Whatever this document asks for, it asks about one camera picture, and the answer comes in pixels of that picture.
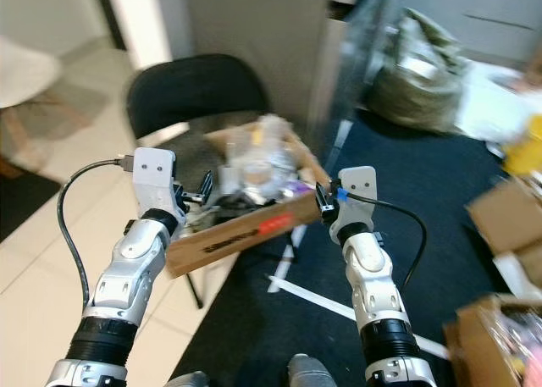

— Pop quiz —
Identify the black chair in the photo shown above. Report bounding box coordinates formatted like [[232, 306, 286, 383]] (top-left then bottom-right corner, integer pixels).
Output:
[[124, 53, 273, 144]]

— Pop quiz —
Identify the grey robot leg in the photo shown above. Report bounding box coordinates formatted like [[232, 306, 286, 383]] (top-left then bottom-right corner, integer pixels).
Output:
[[286, 352, 341, 387]]

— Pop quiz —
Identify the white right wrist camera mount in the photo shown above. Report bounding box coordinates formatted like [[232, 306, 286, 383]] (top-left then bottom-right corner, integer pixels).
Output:
[[336, 165, 379, 229]]

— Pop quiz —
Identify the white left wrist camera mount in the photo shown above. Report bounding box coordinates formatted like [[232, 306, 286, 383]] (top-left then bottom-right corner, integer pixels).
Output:
[[130, 147, 180, 216]]

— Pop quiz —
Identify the white sheet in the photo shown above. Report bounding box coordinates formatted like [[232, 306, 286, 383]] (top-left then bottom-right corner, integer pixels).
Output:
[[456, 62, 542, 142]]

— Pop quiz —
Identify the white floor tape strip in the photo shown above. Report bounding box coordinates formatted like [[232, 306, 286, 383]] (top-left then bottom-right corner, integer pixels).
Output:
[[267, 274, 451, 361]]

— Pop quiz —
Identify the black floor mat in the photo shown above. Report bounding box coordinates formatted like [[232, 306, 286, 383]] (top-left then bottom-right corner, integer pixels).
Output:
[[0, 169, 45, 242]]

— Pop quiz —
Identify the olive green bag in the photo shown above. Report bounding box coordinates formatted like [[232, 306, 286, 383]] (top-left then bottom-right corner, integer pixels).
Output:
[[368, 7, 468, 135]]

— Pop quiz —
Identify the clear plastic bottle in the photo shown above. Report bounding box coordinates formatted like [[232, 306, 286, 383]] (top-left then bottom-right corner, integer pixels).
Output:
[[218, 113, 299, 207]]

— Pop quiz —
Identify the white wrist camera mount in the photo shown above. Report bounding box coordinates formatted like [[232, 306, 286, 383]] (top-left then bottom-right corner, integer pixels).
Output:
[[130, 147, 180, 216], [336, 165, 379, 229]]

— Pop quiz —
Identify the grey drawer cabinet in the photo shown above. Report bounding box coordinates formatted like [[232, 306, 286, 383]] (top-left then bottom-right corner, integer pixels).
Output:
[[385, 0, 542, 64]]

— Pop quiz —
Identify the yellow container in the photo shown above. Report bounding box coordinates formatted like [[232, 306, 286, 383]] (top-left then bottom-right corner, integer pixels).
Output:
[[501, 113, 542, 177]]

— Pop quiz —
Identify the cardboard box with wrappers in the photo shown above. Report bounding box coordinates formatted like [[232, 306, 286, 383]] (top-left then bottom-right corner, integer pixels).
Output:
[[442, 293, 542, 387]]

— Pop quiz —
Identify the white shell chair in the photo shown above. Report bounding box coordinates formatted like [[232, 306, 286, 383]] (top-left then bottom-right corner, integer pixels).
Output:
[[0, 35, 64, 172]]

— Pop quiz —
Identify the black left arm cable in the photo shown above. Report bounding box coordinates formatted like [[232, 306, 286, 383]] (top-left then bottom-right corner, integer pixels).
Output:
[[56, 157, 136, 313]]

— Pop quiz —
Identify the cardboard rubbish box red print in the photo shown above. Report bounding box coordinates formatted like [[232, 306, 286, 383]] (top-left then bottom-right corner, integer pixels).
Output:
[[164, 119, 332, 279]]

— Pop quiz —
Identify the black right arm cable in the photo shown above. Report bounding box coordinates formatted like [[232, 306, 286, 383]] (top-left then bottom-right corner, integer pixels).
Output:
[[344, 191, 429, 291]]

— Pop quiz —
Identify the plain cardboard box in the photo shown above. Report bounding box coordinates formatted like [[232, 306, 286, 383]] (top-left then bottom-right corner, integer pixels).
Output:
[[465, 174, 542, 265]]

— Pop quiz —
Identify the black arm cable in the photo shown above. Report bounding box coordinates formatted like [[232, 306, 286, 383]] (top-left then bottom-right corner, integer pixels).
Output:
[[56, 157, 136, 313], [344, 191, 429, 291]]

